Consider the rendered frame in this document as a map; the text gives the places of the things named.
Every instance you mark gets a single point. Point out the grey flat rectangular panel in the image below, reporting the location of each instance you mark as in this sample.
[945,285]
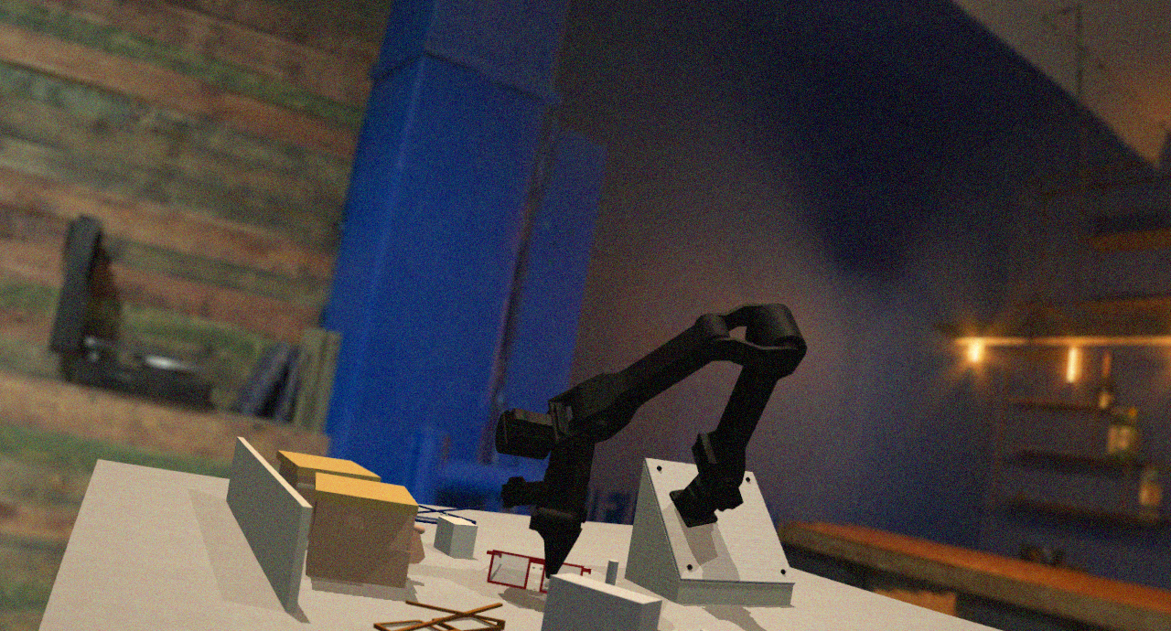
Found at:
[274,519]

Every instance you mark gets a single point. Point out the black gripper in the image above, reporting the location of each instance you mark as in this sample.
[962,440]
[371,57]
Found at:
[559,523]

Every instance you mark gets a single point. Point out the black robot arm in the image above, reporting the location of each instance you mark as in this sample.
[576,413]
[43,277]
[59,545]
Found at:
[603,405]

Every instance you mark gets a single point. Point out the red glasses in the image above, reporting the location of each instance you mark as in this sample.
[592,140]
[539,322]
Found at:
[512,570]

